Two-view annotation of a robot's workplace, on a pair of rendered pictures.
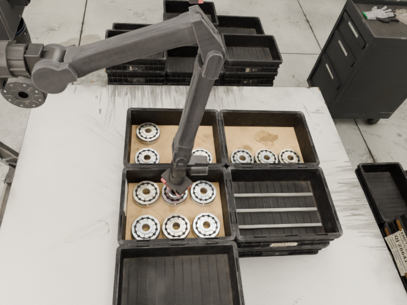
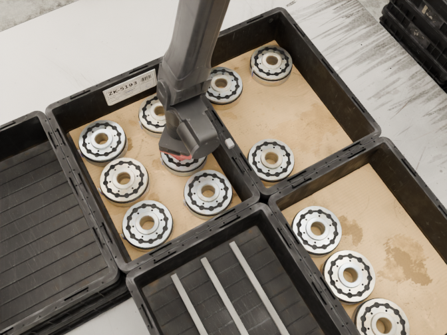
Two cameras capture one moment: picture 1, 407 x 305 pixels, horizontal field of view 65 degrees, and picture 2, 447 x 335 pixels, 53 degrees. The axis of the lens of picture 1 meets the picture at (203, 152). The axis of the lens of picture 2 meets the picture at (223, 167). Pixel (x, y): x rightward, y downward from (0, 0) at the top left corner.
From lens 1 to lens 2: 0.68 m
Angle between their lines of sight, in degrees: 34
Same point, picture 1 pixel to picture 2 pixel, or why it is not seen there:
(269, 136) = (416, 266)
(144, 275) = (38, 176)
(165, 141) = (275, 97)
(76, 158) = not seen: hidden behind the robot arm
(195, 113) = (187, 10)
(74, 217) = (110, 66)
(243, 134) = (382, 212)
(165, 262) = (67, 193)
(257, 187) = (278, 284)
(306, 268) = not seen: outside the picture
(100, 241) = not seen: hidden behind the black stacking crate
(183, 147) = (167, 67)
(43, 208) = (106, 29)
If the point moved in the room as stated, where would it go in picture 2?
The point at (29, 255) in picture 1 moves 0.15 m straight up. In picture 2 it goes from (42, 51) to (22, 13)
